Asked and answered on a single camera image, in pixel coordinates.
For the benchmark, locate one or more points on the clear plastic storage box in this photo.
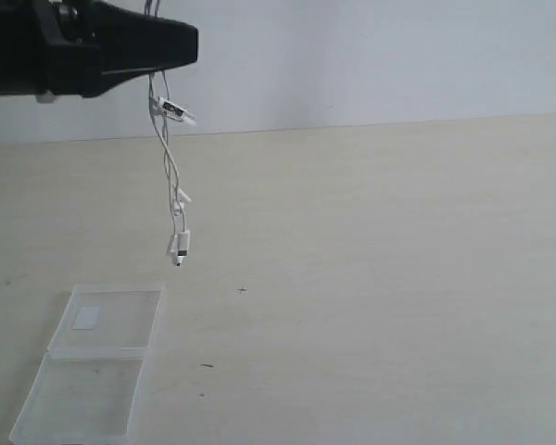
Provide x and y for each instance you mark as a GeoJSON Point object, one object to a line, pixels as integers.
{"type": "Point", "coordinates": [88, 387]}

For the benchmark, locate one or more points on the white wired earphones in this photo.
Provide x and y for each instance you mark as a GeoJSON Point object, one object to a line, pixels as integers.
{"type": "Point", "coordinates": [162, 110]}

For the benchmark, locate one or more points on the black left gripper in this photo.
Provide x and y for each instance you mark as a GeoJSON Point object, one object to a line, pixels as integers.
{"type": "Point", "coordinates": [46, 47]}

